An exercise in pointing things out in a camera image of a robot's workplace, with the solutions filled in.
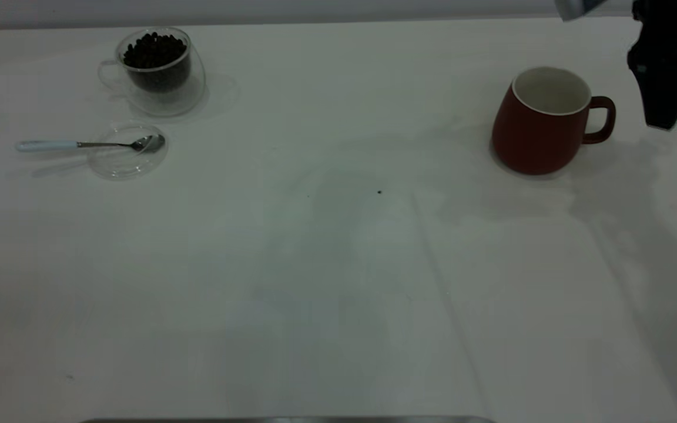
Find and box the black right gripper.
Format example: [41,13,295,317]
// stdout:
[627,0,677,130]

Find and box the red ceramic mug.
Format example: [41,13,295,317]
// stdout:
[491,66,616,176]

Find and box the clear glass saucer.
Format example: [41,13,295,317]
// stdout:
[87,122,169,180]

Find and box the spoon with pale blue handle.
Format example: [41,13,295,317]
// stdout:
[16,135,166,155]

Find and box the dark coffee beans pile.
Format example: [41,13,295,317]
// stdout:
[123,33,191,93]

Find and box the clear double-wall glass cup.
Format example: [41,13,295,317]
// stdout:
[98,27,207,118]

